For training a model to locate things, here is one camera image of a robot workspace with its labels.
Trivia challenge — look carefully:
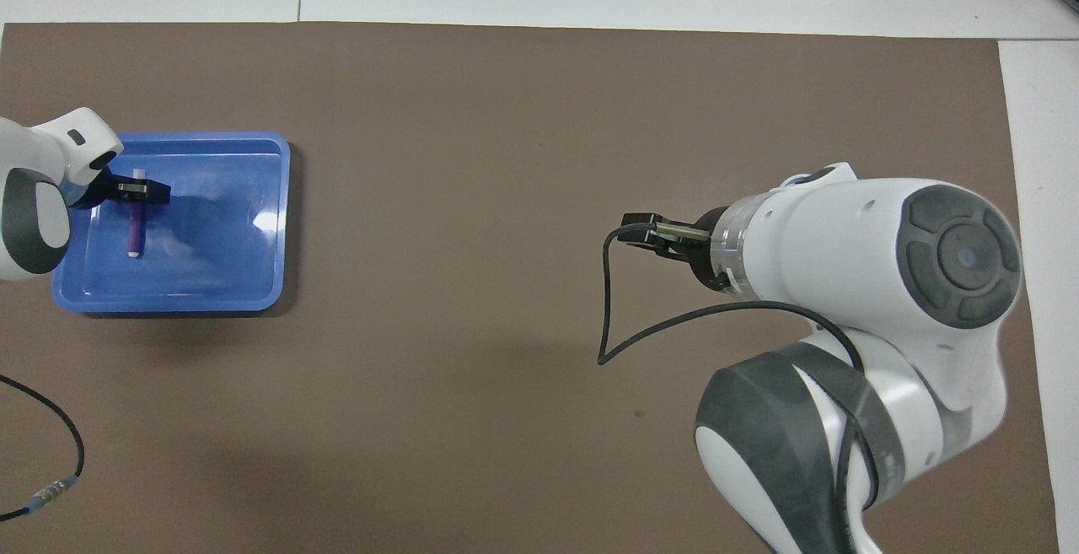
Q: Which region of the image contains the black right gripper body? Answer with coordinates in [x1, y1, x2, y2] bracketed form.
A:
[666, 204, 736, 294]

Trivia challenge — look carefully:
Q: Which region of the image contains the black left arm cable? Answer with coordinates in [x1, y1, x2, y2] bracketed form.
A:
[0, 373, 86, 523]

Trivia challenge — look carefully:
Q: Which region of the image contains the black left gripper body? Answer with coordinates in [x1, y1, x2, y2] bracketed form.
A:
[74, 168, 126, 211]

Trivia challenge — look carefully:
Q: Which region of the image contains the purple marker pen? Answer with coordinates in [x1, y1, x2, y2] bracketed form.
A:
[127, 169, 148, 259]

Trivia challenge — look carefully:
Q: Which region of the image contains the blue plastic tray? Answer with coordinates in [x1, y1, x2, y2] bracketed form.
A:
[52, 132, 292, 315]

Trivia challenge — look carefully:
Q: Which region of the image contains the brown table mat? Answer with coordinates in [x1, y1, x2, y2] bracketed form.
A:
[0, 21, 1061, 554]

